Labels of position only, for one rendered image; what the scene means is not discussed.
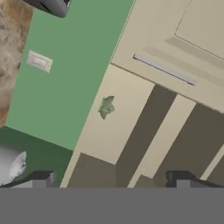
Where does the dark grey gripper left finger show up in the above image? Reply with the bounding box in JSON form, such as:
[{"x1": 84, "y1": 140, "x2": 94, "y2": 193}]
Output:
[{"x1": 3, "y1": 170, "x2": 57, "y2": 189}]

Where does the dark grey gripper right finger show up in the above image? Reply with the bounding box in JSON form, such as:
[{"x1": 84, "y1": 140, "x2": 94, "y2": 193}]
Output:
[{"x1": 165, "y1": 170, "x2": 224, "y2": 189}]

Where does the beige open cabinet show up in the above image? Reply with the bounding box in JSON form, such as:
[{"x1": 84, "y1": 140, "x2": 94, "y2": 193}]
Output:
[{"x1": 59, "y1": 63, "x2": 224, "y2": 189}]

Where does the beige cabinet door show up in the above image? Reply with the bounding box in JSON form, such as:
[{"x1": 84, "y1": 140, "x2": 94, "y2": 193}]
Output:
[{"x1": 110, "y1": 0, "x2": 224, "y2": 114}]

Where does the white crumpled object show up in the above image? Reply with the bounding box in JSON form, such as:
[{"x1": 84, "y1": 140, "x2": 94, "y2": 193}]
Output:
[{"x1": 0, "y1": 144, "x2": 28, "y2": 186}]

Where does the pale green crumpled object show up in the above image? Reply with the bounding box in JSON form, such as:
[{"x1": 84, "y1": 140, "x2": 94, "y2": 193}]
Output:
[{"x1": 97, "y1": 95, "x2": 116, "y2": 121}]

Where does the dark grey appliance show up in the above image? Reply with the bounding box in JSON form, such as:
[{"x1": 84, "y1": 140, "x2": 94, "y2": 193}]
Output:
[{"x1": 24, "y1": 0, "x2": 72, "y2": 18}]

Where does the silver cabinet door handle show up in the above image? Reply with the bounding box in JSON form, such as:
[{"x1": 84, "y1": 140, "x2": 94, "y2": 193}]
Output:
[{"x1": 132, "y1": 52, "x2": 197, "y2": 87}]

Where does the white wall socket plate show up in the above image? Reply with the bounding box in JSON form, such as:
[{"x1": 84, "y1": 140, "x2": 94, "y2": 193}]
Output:
[{"x1": 25, "y1": 50, "x2": 54, "y2": 74}]

